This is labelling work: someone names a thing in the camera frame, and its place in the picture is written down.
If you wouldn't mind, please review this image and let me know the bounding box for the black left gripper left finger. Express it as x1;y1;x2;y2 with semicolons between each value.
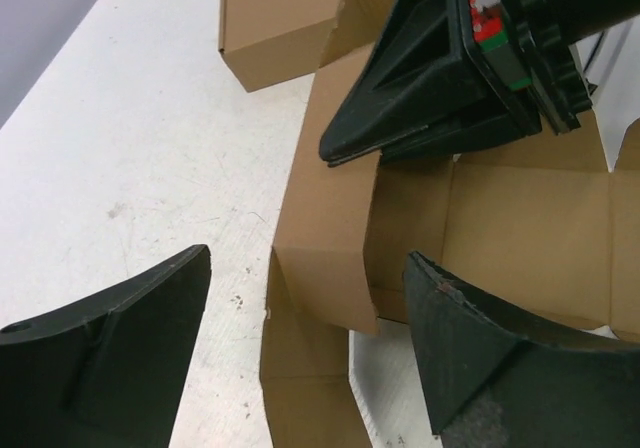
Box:
1;245;211;447

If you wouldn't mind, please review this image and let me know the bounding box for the folded brown cardboard box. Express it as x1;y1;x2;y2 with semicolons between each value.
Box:
218;0;394;92

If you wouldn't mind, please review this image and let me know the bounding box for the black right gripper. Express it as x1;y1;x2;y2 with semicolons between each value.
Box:
319;0;639;166

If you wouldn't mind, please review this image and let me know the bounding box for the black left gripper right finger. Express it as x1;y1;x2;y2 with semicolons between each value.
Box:
403;252;639;447

